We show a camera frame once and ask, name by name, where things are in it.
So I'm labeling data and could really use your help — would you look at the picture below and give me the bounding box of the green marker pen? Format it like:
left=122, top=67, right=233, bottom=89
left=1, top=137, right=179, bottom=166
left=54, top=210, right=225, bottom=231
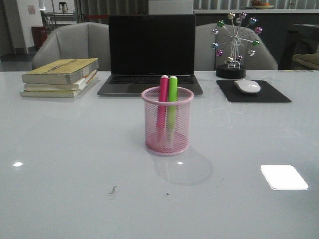
left=167, top=76, right=178, bottom=143

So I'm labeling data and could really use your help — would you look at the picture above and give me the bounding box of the pink marker pen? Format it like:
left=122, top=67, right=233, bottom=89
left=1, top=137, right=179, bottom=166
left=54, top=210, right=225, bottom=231
left=156, top=75, right=169, bottom=142

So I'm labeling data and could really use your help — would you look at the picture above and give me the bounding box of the yellow top book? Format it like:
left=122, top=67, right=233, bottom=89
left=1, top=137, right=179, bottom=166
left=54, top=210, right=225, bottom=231
left=21, top=58, right=99, bottom=84

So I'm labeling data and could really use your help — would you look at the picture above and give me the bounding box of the black mouse pad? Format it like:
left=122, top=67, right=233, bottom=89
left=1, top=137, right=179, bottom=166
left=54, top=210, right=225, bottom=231
left=216, top=80, right=291, bottom=103

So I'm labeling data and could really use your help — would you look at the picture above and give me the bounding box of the grey open laptop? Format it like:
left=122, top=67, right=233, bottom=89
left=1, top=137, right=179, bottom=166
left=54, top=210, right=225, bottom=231
left=97, top=14, right=203, bottom=97

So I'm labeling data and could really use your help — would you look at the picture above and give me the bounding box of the grey upholstered chair right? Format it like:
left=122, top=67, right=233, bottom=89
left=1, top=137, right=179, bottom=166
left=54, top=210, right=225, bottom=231
left=194, top=23, right=278, bottom=71

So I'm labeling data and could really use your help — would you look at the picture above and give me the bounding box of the grey upholstered chair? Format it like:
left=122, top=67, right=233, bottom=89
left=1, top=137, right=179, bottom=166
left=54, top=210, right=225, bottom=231
left=31, top=22, right=111, bottom=71
left=194, top=23, right=278, bottom=71

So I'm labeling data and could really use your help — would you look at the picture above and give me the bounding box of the fruit bowl on counter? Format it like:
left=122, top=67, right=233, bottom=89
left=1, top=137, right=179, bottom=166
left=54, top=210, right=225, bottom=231
left=251, top=0, right=274, bottom=9

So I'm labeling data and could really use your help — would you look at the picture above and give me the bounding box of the red barrier belt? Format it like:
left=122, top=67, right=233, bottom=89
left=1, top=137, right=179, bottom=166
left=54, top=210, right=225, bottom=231
left=79, top=13, right=109, bottom=24

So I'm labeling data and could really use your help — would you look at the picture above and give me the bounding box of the pink mesh pen holder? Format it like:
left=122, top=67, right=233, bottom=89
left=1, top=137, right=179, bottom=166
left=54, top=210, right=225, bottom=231
left=141, top=87, right=194, bottom=155

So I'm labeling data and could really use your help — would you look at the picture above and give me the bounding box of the metal ferris wheel desk toy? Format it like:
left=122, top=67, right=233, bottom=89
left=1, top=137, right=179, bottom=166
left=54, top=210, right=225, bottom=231
left=211, top=11, right=261, bottom=79

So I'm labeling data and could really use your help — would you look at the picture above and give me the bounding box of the white middle book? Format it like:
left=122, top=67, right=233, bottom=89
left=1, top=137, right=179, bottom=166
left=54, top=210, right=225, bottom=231
left=24, top=70, right=97, bottom=91

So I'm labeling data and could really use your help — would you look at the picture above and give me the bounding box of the yellow-spined bottom book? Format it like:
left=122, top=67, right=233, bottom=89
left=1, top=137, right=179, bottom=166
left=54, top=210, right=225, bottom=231
left=20, top=82, right=91, bottom=98

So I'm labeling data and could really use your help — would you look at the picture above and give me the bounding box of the white computer mouse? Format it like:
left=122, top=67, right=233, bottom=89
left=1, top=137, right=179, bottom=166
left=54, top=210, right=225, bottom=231
left=234, top=79, right=261, bottom=94

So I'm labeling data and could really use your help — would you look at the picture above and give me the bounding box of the red waste bin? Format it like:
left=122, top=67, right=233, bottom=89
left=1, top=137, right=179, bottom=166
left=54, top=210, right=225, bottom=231
left=31, top=25, right=47, bottom=50

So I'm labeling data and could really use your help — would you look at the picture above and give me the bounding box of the grey upholstered chair left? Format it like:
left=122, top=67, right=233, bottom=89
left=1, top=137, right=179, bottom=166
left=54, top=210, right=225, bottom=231
left=31, top=22, right=111, bottom=71

